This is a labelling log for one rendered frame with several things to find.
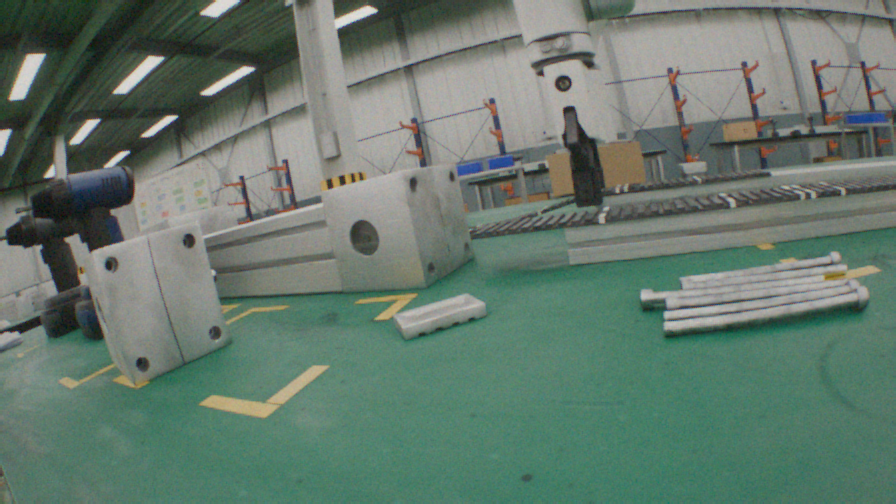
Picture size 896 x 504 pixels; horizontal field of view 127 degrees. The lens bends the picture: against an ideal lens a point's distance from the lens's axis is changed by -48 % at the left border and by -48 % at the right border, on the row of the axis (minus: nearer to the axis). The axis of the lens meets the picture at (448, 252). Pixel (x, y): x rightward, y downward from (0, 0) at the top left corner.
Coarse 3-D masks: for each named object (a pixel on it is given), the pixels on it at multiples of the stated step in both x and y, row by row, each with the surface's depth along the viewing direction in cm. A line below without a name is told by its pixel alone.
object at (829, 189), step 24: (744, 192) 27; (768, 192) 25; (792, 192) 23; (816, 192) 21; (840, 192) 20; (864, 192) 18; (552, 216) 35; (576, 216) 32; (600, 216) 29; (624, 216) 28; (648, 216) 27
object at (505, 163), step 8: (488, 160) 341; (496, 160) 340; (504, 160) 339; (512, 160) 343; (456, 168) 355; (464, 168) 353; (472, 168) 352; (480, 168) 363; (496, 168) 341; (504, 168) 336; (512, 168) 335; (520, 168) 335; (464, 176) 341; (472, 176) 341; (520, 176) 337; (520, 184) 387
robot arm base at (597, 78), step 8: (592, 72) 87; (600, 72) 88; (592, 80) 87; (600, 80) 88; (600, 88) 88; (600, 96) 88; (600, 104) 88; (608, 104) 90; (600, 112) 88; (608, 112) 90; (608, 120) 89; (608, 128) 89; (608, 136) 89; (616, 136) 92; (600, 144) 86; (608, 144) 86; (560, 152) 94
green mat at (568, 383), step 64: (512, 256) 39; (704, 256) 25; (768, 256) 22; (256, 320) 34; (320, 320) 31; (384, 320) 28; (512, 320) 23; (576, 320) 21; (640, 320) 19; (832, 320) 12; (0, 384) 23; (192, 384) 21; (256, 384) 20; (320, 384) 19; (384, 384) 18; (448, 384) 17; (512, 384) 16; (576, 384) 15; (640, 384) 13; (704, 384) 12; (768, 384) 10; (832, 384) 9; (0, 448) 11; (64, 448) 13; (128, 448) 14; (192, 448) 14; (256, 448) 14; (320, 448) 13; (384, 448) 13; (448, 448) 12; (512, 448) 12; (576, 448) 11; (640, 448) 10; (704, 448) 9; (768, 448) 8; (832, 448) 6
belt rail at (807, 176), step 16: (768, 176) 37; (784, 176) 36; (800, 176) 35; (816, 176) 34; (832, 176) 32; (848, 176) 31; (864, 176) 30; (880, 176) 29; (624, 192) 46; (640, 192) 45; (656, 192) 44; (672, 192) 43; (688, 192) 42; (704, 192) 41; (720, 192) 41; (736, 192) 40
